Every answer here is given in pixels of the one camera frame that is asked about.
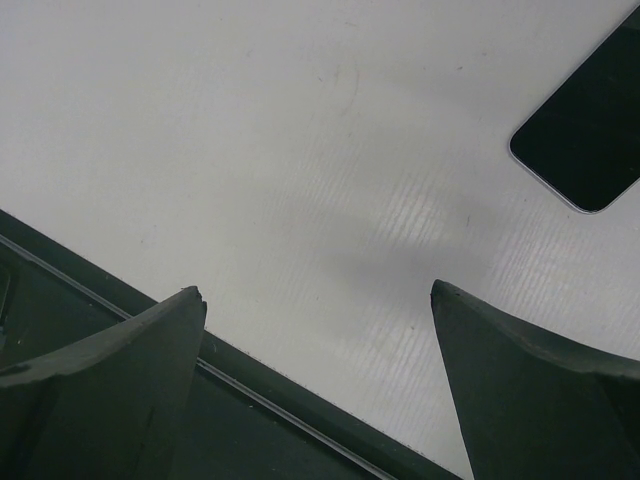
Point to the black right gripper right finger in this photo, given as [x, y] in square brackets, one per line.
[533, 404]

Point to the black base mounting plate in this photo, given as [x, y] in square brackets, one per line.
[242, 420]

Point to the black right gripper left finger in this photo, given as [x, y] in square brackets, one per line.
[108, 406]

